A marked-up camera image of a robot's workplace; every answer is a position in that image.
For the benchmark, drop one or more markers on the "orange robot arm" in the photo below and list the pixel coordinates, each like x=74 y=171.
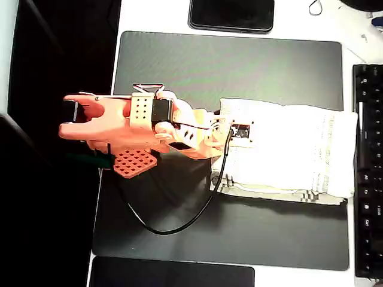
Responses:
x=119 y=119

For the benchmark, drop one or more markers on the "orange-framed gripper camera module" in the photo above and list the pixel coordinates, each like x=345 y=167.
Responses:
x=241 y=131

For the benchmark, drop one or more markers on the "dark round object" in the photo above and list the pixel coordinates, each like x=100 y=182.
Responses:
x=362 y=3

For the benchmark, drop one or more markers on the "small grey screw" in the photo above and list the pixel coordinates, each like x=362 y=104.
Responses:
x=364 y=37

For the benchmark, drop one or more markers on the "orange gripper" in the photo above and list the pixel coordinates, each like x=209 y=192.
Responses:
x=201 y=152

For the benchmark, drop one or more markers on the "white striped dish towel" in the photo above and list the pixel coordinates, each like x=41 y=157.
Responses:
x=284 y=149

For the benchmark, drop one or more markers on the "black keyboard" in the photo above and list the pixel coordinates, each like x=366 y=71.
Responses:
x=371 y=149

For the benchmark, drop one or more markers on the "small blue object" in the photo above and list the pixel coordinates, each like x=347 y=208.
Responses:
x=377 y=22

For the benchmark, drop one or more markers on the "black flat rectangular device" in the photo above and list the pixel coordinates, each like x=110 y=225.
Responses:
x=170 y=273

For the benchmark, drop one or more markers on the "dark grey desk mat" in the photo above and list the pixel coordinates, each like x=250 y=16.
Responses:
x=179 y=59

